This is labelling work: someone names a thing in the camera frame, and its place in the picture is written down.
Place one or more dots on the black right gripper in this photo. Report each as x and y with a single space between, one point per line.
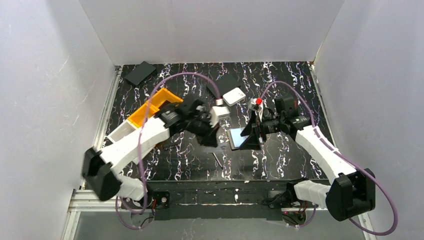
259 131

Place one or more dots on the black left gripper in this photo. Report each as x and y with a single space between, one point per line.
205 129

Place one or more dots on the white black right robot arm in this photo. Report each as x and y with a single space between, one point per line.
350 192

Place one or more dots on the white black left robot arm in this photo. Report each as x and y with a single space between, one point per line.
101 168

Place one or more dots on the yellow black screwdriver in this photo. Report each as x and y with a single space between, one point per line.
218 161

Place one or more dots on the white rectangular box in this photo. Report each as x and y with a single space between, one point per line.
234 96

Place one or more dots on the black screwdriver bit strip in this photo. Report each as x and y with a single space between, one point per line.
170 146

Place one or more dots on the black flat box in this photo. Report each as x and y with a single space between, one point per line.
225 84

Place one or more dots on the yellow plastic bin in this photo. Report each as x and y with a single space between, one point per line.
161 98

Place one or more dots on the white plastic bin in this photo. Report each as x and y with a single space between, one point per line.
121 131

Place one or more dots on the black flat pad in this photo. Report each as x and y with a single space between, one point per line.
140 73

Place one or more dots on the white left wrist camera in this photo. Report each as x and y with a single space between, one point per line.
218 111

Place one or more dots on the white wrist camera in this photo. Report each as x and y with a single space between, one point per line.
256 105
218 111

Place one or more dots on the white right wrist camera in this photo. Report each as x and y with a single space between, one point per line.
256 105

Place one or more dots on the aluminium left side rail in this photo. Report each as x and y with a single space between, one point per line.
106 109

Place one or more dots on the aluminium rail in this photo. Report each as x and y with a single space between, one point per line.
86 200
106 109

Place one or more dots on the aluminium front rail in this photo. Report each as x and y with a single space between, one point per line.
86 200

